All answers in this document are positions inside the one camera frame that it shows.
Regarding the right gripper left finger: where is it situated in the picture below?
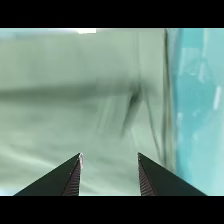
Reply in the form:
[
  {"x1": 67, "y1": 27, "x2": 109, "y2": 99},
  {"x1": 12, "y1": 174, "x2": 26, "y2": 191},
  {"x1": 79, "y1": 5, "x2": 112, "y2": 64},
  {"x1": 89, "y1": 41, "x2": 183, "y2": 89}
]
[{"x1": 13, "y1": 152, "x2": 84, "y2": 197}]

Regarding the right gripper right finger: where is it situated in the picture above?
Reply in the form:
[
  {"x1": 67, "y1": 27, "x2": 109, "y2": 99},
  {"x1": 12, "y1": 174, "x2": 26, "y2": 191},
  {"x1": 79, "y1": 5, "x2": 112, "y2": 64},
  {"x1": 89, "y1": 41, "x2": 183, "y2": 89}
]
[{"x1": 137, "y1": 152, "x2": 208, "y2": 197}]

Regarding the pale green shirt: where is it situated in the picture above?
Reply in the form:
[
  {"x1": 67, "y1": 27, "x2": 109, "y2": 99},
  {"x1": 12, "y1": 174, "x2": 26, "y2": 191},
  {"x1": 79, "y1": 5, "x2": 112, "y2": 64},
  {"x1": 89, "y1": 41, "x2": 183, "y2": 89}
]
[{"x1": 0, "y1": 29, "x2": 178, "y2": 197}]

